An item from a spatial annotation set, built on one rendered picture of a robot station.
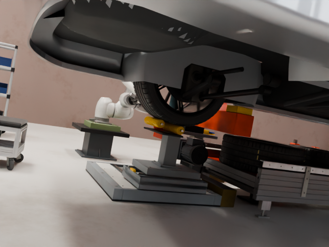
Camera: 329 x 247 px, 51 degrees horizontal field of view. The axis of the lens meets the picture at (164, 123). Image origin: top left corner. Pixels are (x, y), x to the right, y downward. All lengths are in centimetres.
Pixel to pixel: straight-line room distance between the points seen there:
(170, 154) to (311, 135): 707
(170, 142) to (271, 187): 76
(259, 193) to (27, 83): 455
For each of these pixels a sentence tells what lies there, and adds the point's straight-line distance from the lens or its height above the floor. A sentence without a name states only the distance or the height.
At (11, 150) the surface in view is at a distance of 262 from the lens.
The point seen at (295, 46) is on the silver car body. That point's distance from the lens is 59.
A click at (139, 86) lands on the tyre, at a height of 73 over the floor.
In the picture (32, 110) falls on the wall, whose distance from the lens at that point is 613.
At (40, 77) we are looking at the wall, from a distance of 613.
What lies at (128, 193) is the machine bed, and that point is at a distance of 220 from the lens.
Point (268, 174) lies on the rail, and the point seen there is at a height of 30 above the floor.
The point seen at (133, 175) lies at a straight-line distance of 230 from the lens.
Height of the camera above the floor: 60
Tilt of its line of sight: 2 degrees down
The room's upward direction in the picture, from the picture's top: 10 degrees clockwise
